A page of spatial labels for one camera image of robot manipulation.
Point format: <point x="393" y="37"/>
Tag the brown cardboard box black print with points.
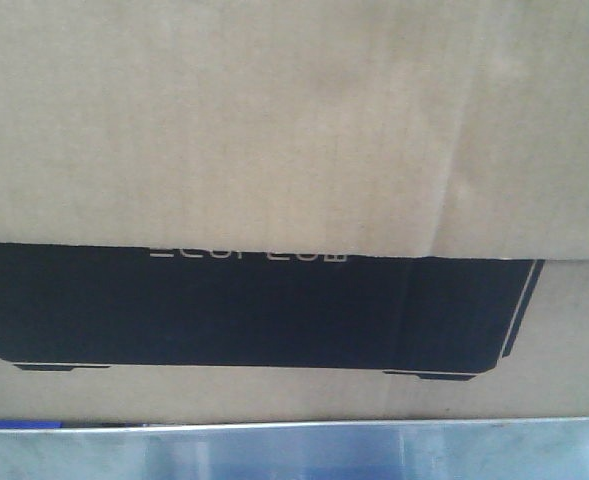
<point x="457" y="128"/>

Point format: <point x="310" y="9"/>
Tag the metal shelf board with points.
<point x="547" y="448"/>

